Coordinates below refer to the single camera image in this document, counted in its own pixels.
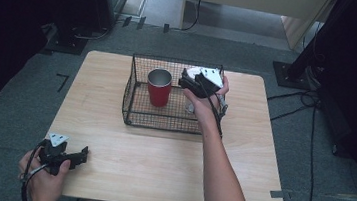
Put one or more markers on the red cup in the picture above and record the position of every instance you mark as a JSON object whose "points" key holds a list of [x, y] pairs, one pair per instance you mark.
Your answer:
{"points": [[159, 88]]}

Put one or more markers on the shiny silver object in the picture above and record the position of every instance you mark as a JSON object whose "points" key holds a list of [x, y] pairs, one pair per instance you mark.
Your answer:
{"points": [[191, 108]]}

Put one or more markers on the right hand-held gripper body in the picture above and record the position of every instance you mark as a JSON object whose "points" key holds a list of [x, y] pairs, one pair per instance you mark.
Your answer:
{"points": [[203, 81]]}

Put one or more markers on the person's left hand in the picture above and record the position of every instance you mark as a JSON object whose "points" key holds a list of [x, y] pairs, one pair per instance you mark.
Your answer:
{"points": [[43, 183]]}

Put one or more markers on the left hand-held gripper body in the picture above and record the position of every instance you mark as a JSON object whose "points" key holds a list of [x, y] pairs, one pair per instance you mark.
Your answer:
{"points": [[55, 153]]}

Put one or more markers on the person's right hand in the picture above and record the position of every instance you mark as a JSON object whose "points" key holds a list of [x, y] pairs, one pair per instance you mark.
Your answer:
{"points": [[204, 108]]}

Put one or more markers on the black stand base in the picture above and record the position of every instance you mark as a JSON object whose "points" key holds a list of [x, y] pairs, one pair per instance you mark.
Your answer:
{"points": [[291, 75], [67, 43]]}

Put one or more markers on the beige cabinet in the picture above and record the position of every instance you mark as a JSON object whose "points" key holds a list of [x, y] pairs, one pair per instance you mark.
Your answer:
{"points": [[260, 5]]}

